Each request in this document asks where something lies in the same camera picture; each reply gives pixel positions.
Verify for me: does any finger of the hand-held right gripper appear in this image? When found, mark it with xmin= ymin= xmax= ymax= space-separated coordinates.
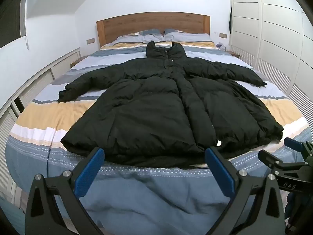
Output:
xmin=284 ymin=137 xmax=313 ymax=163
xmin=258 ymin=149 xmax=310 ymax=176

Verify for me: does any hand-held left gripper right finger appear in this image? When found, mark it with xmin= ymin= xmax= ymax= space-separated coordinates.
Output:
xmin=204 ymin=146 xmax=285 ymax=235

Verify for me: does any black puffer jacket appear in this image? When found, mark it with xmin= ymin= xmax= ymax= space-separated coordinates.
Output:
xmin=58 ymin=41 xmax=284 ymax=169

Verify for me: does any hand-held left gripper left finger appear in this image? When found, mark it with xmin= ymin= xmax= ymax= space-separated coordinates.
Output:
xmin=25 ymin=147 xmax=105 ymax=235

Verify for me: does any grey blue pillow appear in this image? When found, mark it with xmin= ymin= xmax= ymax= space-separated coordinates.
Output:
xmin=116 ymin=29 xmax=165 ymax=44
xmin=163 ymin=28 xmax=212 ymax=42

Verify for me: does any white wardrobe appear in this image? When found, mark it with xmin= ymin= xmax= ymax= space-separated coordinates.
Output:
xmin=228 ymin=0 xmax=313 ymax=118

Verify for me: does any bed with striped duvet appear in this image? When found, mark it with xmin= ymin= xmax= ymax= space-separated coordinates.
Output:
xmin=5 ymin=33 xmax=313 ymax=235

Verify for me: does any wooden headboard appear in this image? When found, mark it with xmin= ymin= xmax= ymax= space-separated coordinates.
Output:
xmin=96 ymin=12 xmax=211 ymax=48

